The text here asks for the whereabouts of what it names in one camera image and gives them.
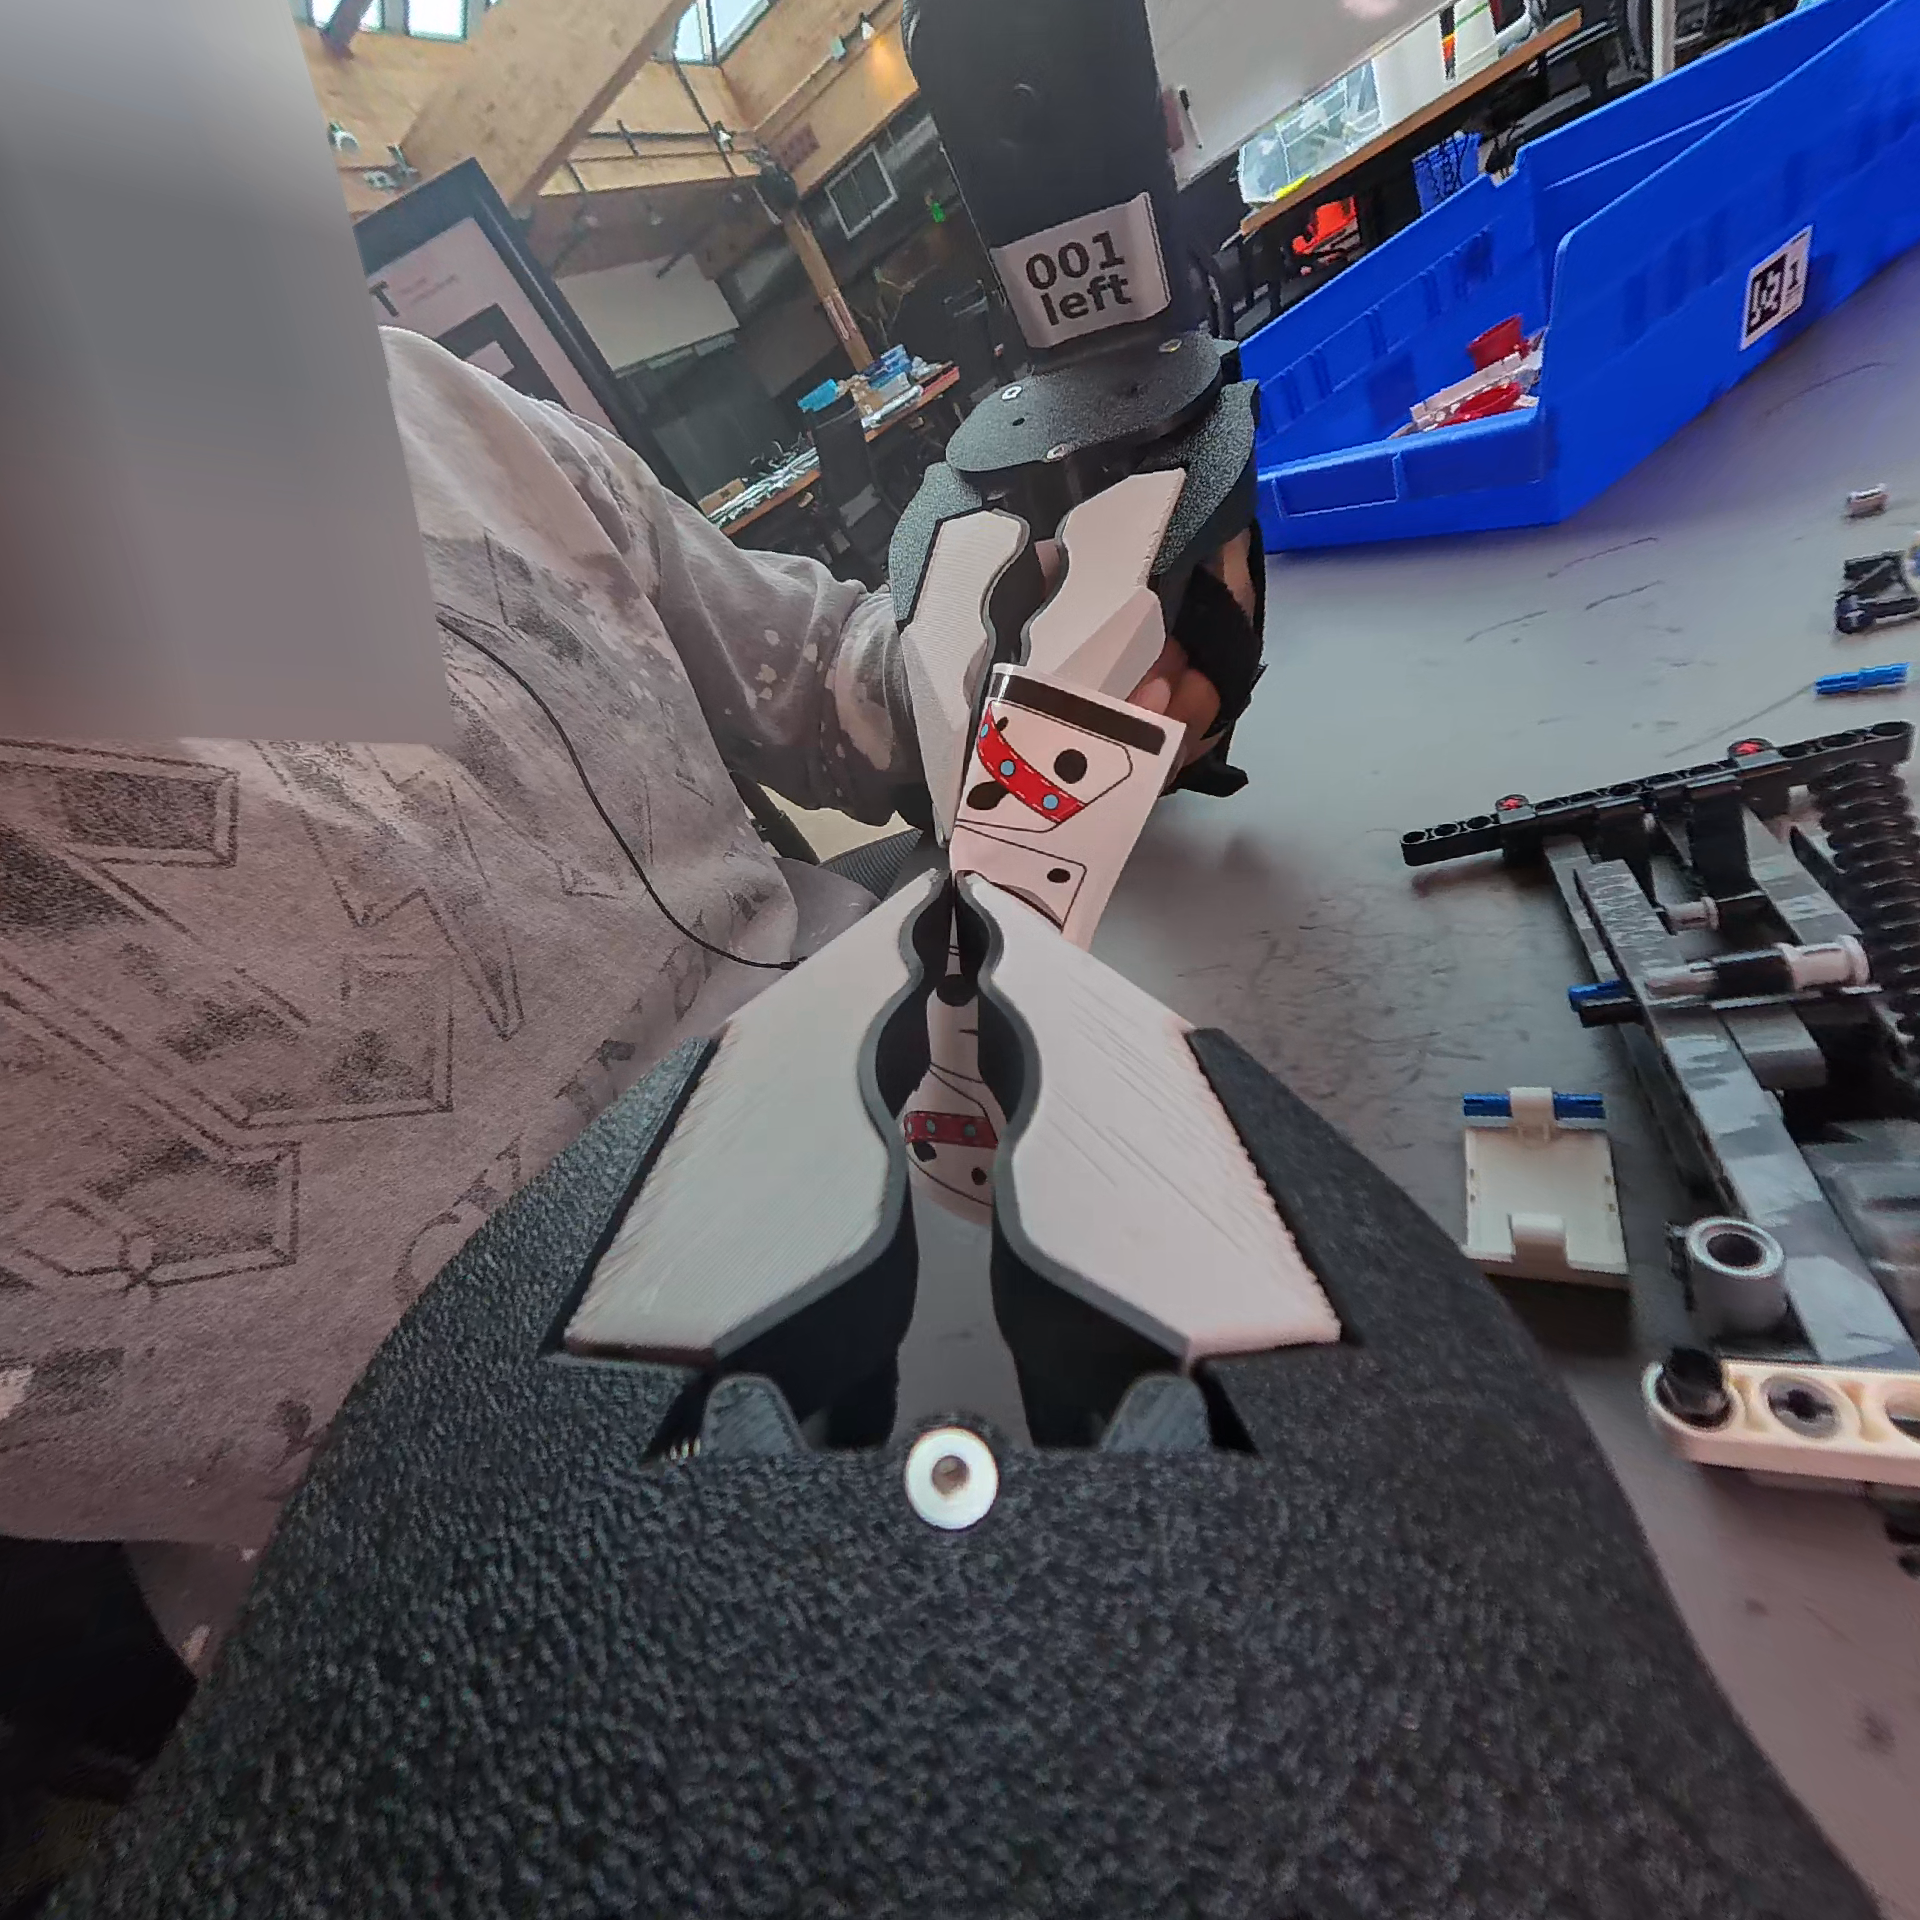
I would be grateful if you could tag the blue toy pin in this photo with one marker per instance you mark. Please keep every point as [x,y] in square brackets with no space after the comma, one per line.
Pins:
[1492,1109]

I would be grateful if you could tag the white curved toy panel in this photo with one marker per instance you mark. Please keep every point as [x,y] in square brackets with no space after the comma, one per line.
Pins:
[1545,1202]

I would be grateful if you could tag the black white sign board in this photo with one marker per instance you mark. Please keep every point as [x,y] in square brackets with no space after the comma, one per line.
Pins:
[495,301]

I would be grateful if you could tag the grey black toy chassis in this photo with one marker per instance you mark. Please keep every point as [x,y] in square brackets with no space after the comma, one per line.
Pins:
[1725,960]

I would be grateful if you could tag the blue labelled storage bin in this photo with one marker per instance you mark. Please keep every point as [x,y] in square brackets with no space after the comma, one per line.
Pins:
[1652,301]

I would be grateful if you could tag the person's grey printed sweatshirt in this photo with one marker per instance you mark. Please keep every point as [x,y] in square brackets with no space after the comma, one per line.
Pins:
[301,975]

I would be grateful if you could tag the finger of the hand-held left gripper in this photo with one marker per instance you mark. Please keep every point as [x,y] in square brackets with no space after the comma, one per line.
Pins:
[1118,586]
[953,643]

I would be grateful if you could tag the pile of blue black pins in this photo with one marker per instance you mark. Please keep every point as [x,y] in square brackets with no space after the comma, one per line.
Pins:
[1877,595]

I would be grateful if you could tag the person's left hand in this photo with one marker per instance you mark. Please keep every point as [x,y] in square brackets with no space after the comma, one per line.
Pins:
[1180,696]

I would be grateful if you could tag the red white toy parts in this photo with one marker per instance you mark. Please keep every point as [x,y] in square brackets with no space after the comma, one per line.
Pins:
[1479,386]

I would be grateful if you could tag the person's left forearm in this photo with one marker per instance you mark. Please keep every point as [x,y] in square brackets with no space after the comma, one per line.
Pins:
[798,675]

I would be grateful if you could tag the cluttered wooden work table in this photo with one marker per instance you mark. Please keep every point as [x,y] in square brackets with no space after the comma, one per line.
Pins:
[812,468]

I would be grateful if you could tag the grey desk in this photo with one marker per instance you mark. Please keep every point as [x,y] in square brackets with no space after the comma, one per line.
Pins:
[1500,630]

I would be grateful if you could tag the toy sticker sheet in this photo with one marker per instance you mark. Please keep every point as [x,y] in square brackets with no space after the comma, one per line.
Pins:
[1051,778]

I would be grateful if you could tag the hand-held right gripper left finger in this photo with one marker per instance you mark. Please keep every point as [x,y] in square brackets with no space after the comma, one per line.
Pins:
[736,1187]

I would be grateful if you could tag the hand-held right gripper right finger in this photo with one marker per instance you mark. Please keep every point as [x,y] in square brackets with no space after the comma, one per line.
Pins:
[1170,1187]

